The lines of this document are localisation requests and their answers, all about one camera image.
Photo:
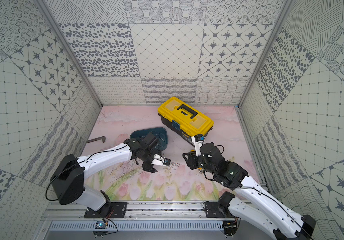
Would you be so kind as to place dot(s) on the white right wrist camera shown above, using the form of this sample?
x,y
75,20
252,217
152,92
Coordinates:
x,y
198,141

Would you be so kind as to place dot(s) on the white slotted cable duct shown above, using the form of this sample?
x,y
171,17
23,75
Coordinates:
x,y
212,225

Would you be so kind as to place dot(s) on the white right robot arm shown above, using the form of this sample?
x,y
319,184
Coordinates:
x,y
246,199

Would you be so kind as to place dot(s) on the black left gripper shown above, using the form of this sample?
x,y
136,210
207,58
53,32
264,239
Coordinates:
x,y
149,159

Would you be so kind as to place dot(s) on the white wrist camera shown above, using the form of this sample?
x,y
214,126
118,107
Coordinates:
x,y
161,161
198,141

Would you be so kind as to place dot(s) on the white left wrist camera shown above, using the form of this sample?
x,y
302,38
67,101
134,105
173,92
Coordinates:
x,y
161,161

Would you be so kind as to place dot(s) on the teal plastic storage box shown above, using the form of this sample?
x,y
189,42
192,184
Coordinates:
x,y
158,132

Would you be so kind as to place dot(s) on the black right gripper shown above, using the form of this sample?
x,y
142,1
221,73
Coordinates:
x,y
191,162

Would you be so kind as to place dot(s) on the aluminium mounting rail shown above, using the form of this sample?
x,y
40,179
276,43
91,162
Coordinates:
x,y
152,210

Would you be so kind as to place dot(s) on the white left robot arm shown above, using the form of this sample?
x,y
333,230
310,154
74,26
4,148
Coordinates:
x,y
68,179

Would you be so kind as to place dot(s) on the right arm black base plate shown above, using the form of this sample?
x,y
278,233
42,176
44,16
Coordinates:
x,y
216,210

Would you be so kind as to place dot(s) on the dark metal L-shaped wrench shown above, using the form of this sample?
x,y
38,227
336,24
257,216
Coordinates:
x,y
102,138

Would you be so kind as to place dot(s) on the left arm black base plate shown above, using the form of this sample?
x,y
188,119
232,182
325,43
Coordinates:
x,y
109,210

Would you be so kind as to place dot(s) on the yellow black toolbox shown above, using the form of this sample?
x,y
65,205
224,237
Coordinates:
x,y
184,120

